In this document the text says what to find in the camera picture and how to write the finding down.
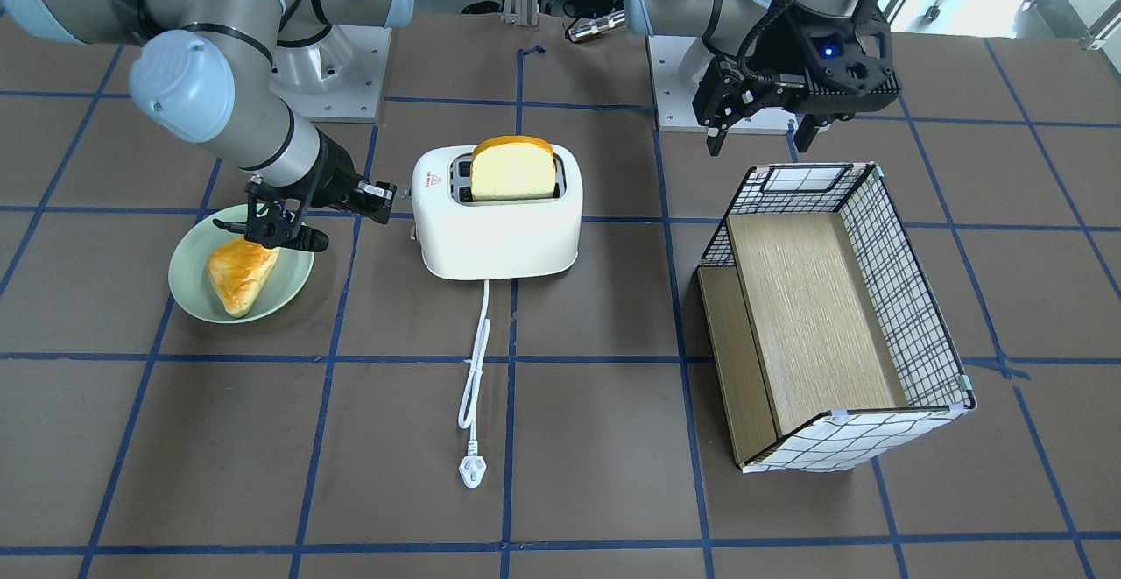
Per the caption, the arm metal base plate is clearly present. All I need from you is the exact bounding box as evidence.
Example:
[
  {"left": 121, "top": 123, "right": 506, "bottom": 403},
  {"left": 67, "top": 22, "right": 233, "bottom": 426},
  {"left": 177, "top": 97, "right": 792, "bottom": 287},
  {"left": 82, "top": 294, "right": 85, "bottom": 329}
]
[
  {"left": 270, "top": 25, "right": 393, "bottom": 123},
  {"left": 647, "top": 36, "right": 798, "bottom": 136}
]

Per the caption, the light green plate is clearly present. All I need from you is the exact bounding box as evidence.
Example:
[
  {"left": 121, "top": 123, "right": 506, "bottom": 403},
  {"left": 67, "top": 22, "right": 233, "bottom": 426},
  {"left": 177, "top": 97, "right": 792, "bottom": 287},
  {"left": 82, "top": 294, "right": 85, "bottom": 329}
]
[{"left": 168, "top": 203, "right": 315, "bottom": 323}]

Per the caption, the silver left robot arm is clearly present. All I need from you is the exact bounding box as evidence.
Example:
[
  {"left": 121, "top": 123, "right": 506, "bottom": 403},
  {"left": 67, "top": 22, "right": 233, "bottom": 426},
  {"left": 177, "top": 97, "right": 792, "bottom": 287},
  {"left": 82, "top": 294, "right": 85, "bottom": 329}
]
[{"left": 624, "top": 0, "right": 901, "bottom": 156}]

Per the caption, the white power cord with plug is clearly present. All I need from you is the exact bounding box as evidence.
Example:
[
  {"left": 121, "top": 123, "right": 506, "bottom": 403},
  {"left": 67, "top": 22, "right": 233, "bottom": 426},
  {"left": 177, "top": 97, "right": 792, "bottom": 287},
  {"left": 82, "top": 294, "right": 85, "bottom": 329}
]
[{"left": 456, "top": 279, "right": 491, "bottom": 491}]

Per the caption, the silver metal cylinder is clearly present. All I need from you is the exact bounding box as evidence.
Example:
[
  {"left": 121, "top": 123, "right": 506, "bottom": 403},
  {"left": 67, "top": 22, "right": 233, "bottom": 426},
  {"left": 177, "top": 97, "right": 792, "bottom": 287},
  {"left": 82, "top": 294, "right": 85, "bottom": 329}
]
[{"left": 564, "top": 10, "right": 627, "bottom": 44}]

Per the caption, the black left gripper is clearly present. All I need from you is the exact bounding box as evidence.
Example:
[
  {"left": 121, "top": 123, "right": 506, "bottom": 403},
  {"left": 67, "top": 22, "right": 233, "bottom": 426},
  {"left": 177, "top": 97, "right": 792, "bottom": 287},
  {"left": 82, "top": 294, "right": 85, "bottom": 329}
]
[{"left": 692, "top": 0, "right": 901, "bottom": 157}]

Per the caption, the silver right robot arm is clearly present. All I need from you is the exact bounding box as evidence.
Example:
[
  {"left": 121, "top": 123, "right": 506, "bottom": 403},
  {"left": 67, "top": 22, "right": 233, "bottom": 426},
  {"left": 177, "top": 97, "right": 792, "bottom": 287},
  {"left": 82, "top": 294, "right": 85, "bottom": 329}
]
[{"left": 3, "top": 0, "right": 415, "bottom": 252}]

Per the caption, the white toaster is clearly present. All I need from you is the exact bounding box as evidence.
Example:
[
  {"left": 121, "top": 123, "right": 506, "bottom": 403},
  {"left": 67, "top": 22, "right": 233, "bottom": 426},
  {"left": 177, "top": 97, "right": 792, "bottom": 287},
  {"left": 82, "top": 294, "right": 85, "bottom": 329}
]
[{"left": 410, "top": 144, "right": 583, "bottom": 281}]

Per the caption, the yellow bread slice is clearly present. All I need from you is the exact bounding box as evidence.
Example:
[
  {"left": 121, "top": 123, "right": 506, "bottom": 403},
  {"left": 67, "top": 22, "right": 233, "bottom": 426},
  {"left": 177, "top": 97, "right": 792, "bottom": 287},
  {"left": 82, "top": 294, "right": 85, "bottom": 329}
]
[{"left": 471, "top": 136, "right": 556, "bottom": 202}]

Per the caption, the triangular golden pastry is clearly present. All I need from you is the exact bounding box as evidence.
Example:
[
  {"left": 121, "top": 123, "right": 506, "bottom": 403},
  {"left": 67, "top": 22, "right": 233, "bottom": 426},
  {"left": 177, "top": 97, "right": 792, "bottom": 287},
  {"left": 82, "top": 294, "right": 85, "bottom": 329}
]
[{"left": 207, "top": 239, "right": 279, "bottom": 317}]

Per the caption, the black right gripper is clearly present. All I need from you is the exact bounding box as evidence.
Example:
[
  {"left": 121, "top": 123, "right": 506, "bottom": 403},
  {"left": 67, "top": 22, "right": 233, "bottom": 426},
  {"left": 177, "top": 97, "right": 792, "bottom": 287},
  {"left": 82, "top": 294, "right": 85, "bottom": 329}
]
[{"left": 244, "top": 131, "right": 397, "bottom": 253}]

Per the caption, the checkered basket with wooden shelf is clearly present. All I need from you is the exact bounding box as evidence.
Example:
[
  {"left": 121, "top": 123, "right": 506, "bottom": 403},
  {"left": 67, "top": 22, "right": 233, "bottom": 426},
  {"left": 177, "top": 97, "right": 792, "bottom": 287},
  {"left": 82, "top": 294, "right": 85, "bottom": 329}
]
[{"left": 696, "top": 164, "right": 978, "bottom": 474}]

